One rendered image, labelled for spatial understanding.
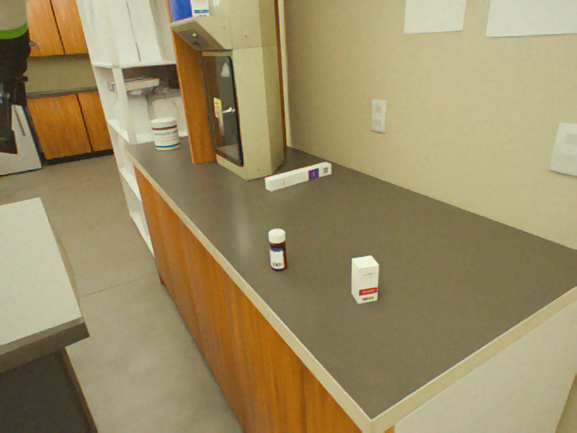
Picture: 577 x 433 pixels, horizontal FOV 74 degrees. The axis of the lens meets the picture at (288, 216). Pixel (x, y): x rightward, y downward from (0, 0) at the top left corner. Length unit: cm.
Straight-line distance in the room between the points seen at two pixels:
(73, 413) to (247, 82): 110
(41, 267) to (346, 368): 57
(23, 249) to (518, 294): 93
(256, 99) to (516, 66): 82
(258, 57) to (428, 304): 102
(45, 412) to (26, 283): 34
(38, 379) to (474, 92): 126
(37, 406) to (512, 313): 99
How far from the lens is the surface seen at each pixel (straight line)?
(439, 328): 76
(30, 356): 90
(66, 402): 107
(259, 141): 148
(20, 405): 105
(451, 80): 125
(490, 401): 90
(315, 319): 75
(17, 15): 81
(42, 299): 87
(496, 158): 119
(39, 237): 82
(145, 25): 265
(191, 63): 175
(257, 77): 146
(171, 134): 211
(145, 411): 196
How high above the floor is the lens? 142
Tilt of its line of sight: 25 degrees down
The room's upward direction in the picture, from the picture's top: 4 degrees counter-clockwise
